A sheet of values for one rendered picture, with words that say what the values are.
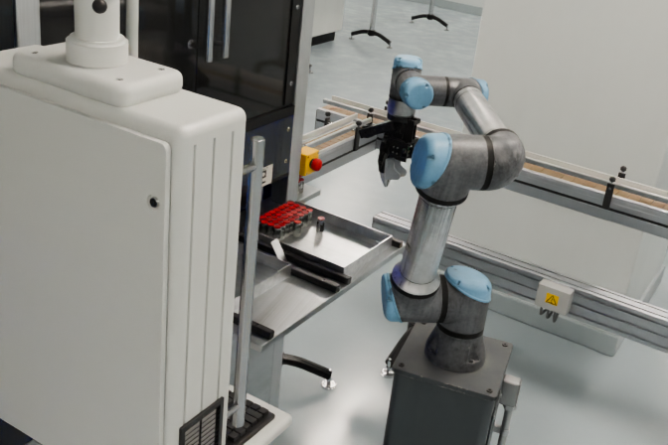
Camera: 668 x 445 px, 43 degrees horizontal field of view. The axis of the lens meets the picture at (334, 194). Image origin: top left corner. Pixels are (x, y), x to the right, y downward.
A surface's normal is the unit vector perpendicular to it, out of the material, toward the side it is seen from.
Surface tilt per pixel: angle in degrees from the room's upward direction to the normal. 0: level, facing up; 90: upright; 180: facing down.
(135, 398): 90
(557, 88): 90
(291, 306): 0
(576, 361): 0
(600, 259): 90
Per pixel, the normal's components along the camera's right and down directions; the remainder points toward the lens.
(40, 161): -0.53, 0.29
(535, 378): 0.10, -0.91
